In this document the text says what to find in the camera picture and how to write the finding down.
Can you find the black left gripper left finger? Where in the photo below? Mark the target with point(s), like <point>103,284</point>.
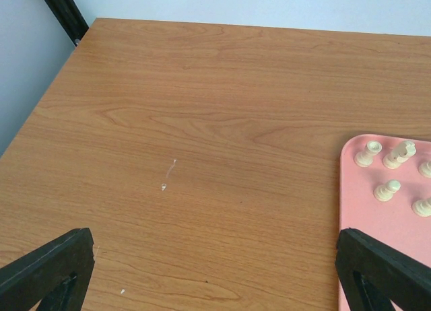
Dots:
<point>55,276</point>

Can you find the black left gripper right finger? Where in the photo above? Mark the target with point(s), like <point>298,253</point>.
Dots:
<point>374,276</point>

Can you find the white pawn piece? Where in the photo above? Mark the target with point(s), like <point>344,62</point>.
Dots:
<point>385,192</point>
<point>422,207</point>

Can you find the pink plastic tray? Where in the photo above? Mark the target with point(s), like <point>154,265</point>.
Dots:
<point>393,222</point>

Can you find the white rook piece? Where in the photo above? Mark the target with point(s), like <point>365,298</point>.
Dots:
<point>365,157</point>

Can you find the white bishop piece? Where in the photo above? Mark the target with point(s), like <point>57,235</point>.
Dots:
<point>425,169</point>

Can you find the white knight piece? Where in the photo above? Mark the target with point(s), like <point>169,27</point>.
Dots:
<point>399,154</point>

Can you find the black frame post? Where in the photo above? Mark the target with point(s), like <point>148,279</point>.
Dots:
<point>70,18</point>

